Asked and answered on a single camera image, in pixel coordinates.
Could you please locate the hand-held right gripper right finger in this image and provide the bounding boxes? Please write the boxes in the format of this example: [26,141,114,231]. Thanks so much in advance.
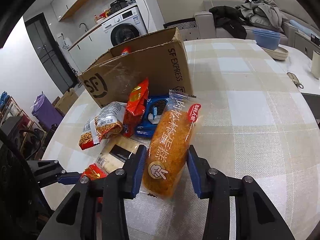
[187,145,295,240]

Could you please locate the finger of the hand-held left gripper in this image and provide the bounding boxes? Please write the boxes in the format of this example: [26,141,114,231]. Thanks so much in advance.
[26,159,83,188]

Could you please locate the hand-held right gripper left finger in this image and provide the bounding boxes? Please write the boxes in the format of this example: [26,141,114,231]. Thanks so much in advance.
[37,144,148,240]

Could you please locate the clear biscuit packet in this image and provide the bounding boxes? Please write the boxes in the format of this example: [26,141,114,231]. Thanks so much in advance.
[96,137,140,174]

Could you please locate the orange floss cake packet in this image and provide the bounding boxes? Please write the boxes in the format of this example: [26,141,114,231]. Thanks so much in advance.
[142,89,203,199]

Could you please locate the white noodle snack packet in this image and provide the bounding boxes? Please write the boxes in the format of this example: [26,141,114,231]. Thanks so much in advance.
[78,101,127,151]

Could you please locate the blue cookie packet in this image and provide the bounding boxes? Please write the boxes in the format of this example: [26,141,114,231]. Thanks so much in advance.
[135,95,171,138]

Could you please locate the brown cardboard box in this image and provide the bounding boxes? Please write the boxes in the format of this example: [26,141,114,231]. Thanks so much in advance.
[78,27,193,108]

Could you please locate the purple bag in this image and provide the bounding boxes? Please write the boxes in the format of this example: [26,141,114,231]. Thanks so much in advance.
[31,92,65,131]

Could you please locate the cardboard box on floor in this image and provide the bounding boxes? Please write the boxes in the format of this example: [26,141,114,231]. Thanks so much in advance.
[53,88,80,116]

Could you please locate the wooden rack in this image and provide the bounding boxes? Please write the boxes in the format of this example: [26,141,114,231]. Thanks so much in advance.
[0,91,43,160]

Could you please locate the dark glass sliding door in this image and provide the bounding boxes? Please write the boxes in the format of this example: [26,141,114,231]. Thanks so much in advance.
[24,12,78,90]

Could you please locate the white kitchen base cabinets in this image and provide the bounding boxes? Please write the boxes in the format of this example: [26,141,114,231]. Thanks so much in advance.
[67,24,113,72]

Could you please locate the white washing machine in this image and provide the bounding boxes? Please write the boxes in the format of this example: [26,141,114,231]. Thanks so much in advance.
[102,6,148,47]

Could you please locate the beige plate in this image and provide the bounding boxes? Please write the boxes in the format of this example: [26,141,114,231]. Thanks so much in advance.
[262,45,289,61]

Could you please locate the blue bowl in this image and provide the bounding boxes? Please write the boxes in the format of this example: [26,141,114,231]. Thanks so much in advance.
[253,34,280,51]
[252,28,281,40]

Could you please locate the grey sofa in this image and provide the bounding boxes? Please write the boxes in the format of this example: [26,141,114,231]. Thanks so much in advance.
[195,0,320,54]

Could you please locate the black jacket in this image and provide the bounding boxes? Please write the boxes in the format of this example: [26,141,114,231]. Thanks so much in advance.
[209,6,248,40]

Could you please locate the red bag on washer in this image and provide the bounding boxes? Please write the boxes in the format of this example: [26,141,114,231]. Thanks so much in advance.
[94,9,112,22]

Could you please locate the white cup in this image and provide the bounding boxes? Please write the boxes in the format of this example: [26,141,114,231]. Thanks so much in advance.
[311,50,320,78]

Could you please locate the black pressure cooker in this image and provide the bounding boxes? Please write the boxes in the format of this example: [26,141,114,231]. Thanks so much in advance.
[110,0,128,14]

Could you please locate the grey low cabinet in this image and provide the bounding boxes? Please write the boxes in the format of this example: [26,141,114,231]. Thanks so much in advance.
[294,29,320,55]

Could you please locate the white upper cabinet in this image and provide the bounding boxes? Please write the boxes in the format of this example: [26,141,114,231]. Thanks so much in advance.
[51,0,100,22]

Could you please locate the grey clothes pile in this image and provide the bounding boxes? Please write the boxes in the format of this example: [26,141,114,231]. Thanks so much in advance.
[239,0,290,32]

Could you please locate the light blue pillow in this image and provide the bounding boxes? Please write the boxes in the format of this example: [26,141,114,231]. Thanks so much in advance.
[289,19,310,33]

